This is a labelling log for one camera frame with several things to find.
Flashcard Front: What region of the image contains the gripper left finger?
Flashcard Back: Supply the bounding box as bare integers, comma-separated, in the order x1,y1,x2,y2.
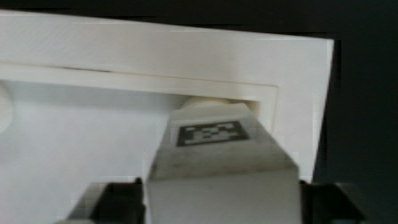
93,178,145,224

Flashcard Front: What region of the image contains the white square tabletop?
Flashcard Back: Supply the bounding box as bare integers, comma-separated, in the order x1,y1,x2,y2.
0,9,333,224

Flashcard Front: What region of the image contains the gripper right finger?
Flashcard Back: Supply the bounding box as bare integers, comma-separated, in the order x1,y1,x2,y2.
299,181,365,224

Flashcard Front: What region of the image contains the white table leg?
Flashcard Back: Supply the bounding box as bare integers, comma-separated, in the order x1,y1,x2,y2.
145,98,301,224

